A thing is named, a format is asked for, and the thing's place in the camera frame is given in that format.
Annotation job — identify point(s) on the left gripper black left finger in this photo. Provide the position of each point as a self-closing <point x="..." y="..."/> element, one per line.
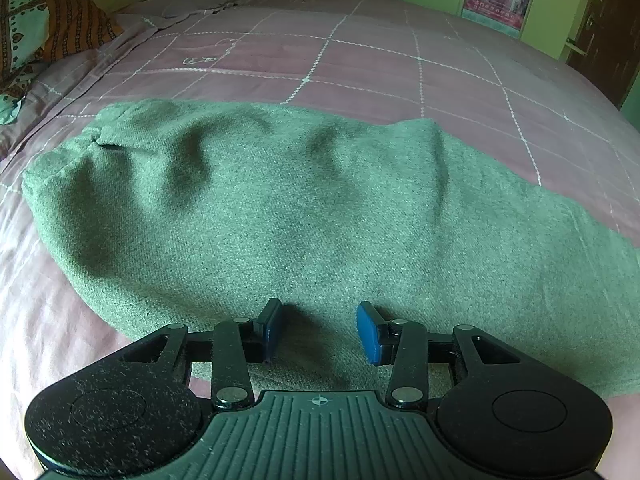
<point x="229" y="347"/>

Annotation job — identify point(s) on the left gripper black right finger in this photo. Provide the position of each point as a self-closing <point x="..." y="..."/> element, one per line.
<point x="410" y="349"/>

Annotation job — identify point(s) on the grey-green pant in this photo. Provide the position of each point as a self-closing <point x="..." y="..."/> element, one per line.
<point x="194" y="212"/>

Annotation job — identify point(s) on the pink checked bedsheet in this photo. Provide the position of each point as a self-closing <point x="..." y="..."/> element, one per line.
<point x="374" y="60"/>

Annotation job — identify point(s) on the orange striped pillow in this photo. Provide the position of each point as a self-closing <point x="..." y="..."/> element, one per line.
<point x="75" y="26"/>

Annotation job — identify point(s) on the brown wooden door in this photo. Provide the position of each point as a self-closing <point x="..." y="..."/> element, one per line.
<point x="608" y="47"/>

